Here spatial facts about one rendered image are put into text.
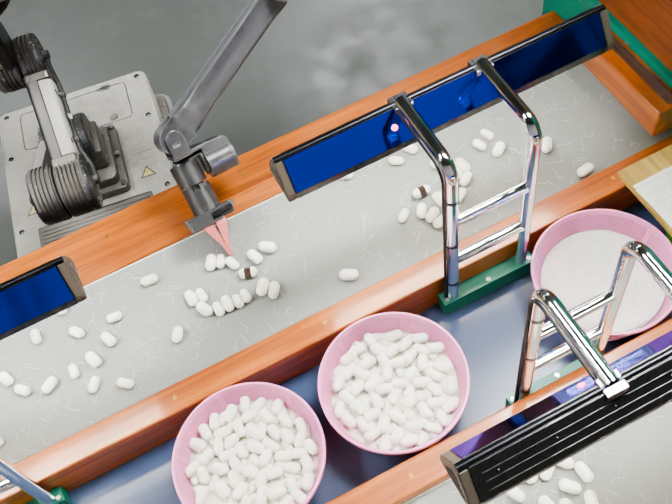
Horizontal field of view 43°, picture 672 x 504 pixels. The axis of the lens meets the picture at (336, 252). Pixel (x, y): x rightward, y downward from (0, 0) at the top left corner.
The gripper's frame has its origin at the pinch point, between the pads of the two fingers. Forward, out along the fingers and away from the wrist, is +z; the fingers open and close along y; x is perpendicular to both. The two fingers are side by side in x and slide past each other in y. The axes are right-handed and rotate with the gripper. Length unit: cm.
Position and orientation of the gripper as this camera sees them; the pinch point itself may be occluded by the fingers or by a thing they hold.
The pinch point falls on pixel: (229, 251)
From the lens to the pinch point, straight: 169.8
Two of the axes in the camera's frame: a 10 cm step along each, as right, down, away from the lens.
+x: -1.8, -0.7, 9.8
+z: 4.5, 8.8, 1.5
